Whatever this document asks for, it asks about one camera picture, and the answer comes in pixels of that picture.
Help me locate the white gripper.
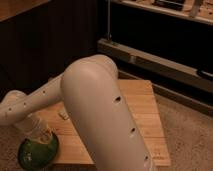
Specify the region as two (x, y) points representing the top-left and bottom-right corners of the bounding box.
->
(15, 114), (52, 143)

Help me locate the white sponge block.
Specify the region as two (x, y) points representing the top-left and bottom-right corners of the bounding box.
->
(59, 113), (69, 120)

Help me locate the wooden table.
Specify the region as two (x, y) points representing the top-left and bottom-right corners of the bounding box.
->
(38, 79), (171, 167)

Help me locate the metal pole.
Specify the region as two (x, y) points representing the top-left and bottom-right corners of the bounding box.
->
(107, 0), (111, 41)

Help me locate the wooden shelf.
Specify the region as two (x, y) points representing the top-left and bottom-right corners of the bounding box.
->
(112, 0), (213, 26)

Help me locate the green ceramic bowl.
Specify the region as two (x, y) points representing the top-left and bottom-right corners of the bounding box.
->
(18, 133), (59, 171)

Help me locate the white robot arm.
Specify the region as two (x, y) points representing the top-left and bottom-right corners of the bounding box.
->
(0, 55), (157, 171)

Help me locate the grey metal rail base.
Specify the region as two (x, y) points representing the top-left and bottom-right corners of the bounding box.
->
(97, 39), (213, 117)

